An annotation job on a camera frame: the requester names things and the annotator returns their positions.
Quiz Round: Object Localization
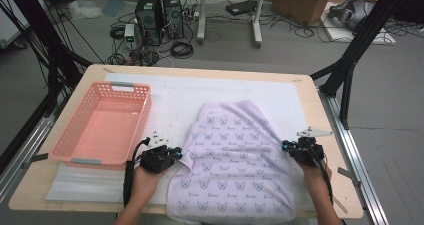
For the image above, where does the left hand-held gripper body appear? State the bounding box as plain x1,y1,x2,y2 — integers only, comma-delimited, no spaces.
139,131,176,174

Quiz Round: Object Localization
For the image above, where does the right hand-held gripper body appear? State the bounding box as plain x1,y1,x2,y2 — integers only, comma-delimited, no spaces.
289,126,334,168

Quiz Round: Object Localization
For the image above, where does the lilac printed towel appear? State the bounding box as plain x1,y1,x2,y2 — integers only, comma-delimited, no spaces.
166,99,298,225

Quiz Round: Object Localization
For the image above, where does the pink plastic basket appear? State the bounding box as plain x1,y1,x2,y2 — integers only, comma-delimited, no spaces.
48,80,153,172

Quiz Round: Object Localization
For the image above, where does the person's right hand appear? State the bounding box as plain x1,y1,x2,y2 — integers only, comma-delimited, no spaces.
298,161,333,189

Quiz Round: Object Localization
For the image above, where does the person's left hand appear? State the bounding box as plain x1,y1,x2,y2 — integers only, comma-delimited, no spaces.
131,166,168,203

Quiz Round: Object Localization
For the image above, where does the beige tape strip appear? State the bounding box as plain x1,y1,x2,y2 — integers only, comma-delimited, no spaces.
333,196,349,215

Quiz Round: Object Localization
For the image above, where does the white floor board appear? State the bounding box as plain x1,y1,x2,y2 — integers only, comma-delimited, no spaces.
321,1,397,46

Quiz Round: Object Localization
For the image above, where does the white power adapter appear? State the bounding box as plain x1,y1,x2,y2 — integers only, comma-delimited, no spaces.
123,23,136,43

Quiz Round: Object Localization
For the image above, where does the large black computer tower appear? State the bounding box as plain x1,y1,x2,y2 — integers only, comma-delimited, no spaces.
134,0,164,47

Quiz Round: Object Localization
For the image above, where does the slim black computer tower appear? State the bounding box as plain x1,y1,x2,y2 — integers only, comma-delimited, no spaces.
161,0,185,40

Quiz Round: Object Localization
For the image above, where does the black metal stand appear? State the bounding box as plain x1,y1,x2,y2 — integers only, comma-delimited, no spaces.
0,0,93,116
309,0,414,131

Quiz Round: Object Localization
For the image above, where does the open cardboard box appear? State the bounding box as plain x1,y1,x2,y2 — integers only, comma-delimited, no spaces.
271,0,334,28

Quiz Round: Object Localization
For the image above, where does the grey rounded device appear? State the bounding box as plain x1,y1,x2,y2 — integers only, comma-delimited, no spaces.
328,0,376,31

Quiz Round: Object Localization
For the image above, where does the flat black device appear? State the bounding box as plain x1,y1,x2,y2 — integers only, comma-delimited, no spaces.
225,0,258,17

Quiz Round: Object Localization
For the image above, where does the crumpled clear plastic bag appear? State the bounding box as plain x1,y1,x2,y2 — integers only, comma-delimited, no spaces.
68,0,104,21

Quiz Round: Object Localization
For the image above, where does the white cabinet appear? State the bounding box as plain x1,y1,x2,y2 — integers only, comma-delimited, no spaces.
0,0,30,49

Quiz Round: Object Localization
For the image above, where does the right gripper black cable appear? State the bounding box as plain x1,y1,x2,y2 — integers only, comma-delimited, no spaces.
306,141,334,206

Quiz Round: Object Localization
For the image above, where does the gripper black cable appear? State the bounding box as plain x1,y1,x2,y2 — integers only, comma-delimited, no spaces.
122,136,152,208
306,141,334,206

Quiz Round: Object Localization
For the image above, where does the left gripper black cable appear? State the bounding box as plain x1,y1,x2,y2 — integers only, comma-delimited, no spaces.
122,136,152,208

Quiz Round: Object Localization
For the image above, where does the grey metal bracket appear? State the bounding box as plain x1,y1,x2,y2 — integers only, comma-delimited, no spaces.
338,166,362,188
21,153,49,169

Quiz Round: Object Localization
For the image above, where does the aluminium rail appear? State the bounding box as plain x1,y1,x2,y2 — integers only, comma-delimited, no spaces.
0,94,68,204
318,88,390,225

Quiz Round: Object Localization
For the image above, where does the coiled black cable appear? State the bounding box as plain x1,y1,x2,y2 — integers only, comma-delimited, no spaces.
170,41,195,60

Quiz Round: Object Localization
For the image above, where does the white stand frame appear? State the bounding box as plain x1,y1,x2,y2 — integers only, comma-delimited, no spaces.
196,0,268,49

